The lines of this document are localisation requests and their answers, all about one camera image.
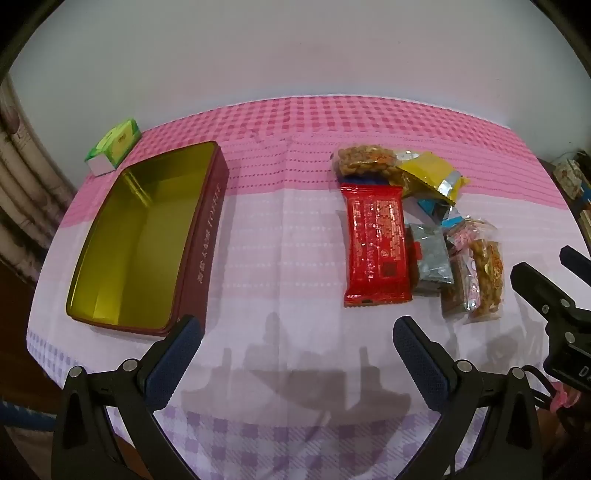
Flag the fried dough twist packet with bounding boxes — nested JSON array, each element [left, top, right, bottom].
[[467, 239, 504, 321]]

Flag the silver grey snack packet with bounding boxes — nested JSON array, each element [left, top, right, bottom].
[[407, 224, 454, 295]]

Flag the blue plum candy packet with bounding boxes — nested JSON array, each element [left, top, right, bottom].
[[417, 199, 463, 229]]

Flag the red snack packet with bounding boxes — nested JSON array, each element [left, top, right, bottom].
[[341, 183, 412, 307]]

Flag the stacked books on shelf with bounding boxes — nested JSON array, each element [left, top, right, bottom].
[[552, 150, 590, 248]]

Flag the yellow foil snack bag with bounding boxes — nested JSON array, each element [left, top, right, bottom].
[[399, 152, 470, 206]]

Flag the red gold toffee tin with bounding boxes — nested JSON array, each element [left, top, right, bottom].
[[65, 141, 229, 336]]

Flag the pink checkered tablecloth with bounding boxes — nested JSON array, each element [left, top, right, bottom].
[[26, 94, 591, 480]]

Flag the clear peanut snack bag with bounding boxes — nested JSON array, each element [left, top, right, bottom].
[[332, 144, 402, 182]]

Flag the beige patterned curtain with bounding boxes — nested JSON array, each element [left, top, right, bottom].
[[0, 75, 77, 259]]

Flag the green tissue pack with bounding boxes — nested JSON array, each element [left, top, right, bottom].
[[84, 118, 142, 177]]

